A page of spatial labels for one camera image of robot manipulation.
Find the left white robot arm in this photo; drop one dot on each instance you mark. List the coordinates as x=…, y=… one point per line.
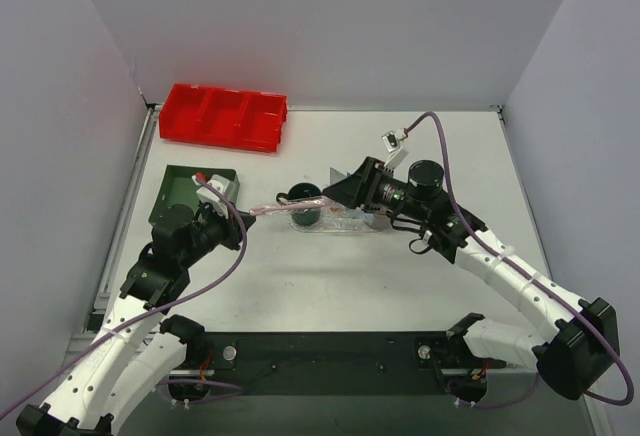
x=140, y=341

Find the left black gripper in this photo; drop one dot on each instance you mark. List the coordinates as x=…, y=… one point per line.
x=234, y=229

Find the blue toothpaste tube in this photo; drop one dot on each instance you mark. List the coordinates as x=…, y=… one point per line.
x=366, y=217

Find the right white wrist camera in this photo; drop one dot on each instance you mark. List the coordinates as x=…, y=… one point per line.
x=393, y=142

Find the dark green mug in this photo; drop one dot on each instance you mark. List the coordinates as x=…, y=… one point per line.
x=302, y=195

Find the clear textured holder box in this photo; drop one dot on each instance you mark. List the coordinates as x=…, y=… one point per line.
x=345, y=218

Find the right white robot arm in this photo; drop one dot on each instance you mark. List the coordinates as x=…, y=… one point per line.
x=576, y=341

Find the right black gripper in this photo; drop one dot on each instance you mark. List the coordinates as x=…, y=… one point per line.
x=368, y=184

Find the aluminium frame rail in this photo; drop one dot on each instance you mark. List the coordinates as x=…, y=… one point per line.
x=510, y=344

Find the pink white toothbrush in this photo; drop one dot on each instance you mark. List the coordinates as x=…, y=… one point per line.
x=292, y=206

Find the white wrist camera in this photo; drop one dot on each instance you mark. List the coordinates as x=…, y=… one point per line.
x=208, y=191
x=393, y=142

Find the white toothpaste tube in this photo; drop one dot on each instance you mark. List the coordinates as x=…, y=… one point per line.
x=336, y=176

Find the red divided plastic bin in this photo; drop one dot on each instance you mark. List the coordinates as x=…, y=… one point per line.
x=219, y=117

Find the green metal tray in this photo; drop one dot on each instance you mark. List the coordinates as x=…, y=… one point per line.
x=177, y=188

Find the clear textured oval tray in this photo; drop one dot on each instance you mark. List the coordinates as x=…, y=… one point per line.
x=377, y=226

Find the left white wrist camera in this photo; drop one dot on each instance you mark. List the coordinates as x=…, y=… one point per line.
x=208, y=191

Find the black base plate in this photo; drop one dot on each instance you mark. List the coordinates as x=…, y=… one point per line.
x=405, y=363

